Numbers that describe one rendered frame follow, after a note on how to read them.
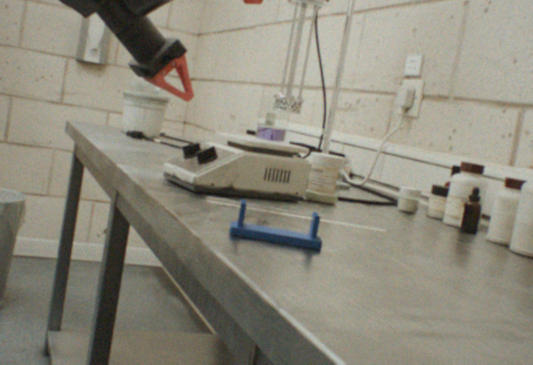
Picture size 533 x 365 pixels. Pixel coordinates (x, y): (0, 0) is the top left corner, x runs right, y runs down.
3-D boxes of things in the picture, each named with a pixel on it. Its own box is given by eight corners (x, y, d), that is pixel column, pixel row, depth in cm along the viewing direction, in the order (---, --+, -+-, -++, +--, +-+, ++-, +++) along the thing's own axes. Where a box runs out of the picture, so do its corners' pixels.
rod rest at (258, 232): (228, 235, 73) (234, 202, 72) (229, 229, 76) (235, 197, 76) (321, 250, 73) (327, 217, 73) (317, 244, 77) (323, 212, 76)
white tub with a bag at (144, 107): (129, 131, 213) (140, 62, 211) (171, 139, 209) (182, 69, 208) (107, 131, 199) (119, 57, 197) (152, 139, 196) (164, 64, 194)
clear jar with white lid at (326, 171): (305, 196, 120) (312, 151, 120) (338, 202, 119) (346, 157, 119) (300, 199, 114) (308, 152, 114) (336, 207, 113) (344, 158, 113)
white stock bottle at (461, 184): (473, 227, 119) (485, 165, 118) (483, 232, 112) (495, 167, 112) (439, 220, 119) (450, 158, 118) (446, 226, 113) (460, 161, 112)
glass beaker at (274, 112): (246, 140, 111) (254, 90, 110) (271, 143, 114) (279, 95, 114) (269, 145, 106) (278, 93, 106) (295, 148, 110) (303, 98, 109)
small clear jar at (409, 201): (399, 208, 127) (403, 185, 126) (419, 213, 125) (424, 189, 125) (393, 210, 123) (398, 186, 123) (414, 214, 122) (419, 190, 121)
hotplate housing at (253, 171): (192, 192, 100) (201, 138, 99) (160, 177, 111) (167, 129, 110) (316, 205, 111) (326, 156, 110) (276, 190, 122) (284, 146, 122)
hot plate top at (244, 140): (246, 145, 104) (246, 139, 104) (211, 136, 114) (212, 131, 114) (311, 154, 110) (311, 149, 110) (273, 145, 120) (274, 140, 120)
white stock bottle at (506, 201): (505, 247, 100) (518, 180, 99) (478, 237, 105) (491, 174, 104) (531, 249, 103) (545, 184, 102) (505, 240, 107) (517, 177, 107)
